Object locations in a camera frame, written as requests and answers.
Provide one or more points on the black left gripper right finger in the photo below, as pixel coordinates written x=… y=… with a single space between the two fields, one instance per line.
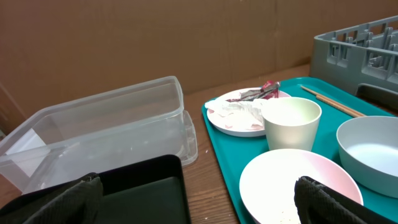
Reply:
x=319 y=204

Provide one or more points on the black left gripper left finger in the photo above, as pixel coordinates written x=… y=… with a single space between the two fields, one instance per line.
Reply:
x=77 y=201

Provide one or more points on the small pink bowl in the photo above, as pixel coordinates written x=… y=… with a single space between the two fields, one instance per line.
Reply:
x=267 y=183

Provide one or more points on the grey-blue bowl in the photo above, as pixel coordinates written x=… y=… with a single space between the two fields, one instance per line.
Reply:
x=368 y=152

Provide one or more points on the pale green cup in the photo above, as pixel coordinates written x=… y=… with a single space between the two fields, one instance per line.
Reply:
x=291 y=122

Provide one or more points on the wooden chopstick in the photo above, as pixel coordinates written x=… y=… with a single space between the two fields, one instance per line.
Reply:
x=315 y=93
x=340 y=106

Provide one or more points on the large pink plate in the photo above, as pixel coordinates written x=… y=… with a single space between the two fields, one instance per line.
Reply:
x=236 y=132

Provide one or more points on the white napkin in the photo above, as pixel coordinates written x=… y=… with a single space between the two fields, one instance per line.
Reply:
x=242 y=115

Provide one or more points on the red foil wrapper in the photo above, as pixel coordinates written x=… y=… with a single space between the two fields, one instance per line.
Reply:
x=269 y=90

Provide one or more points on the clear plastic waste bin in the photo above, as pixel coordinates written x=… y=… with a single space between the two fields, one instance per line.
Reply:
x=97 y=133

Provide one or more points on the grey dishwasher rack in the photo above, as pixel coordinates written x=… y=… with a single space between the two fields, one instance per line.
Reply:
x=361 y=60

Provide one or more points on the black plastic tray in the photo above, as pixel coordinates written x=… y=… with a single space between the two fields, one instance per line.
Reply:
x=151 y=191

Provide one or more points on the teal serving tray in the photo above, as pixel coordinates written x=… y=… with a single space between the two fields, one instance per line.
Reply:
x=234 y=153

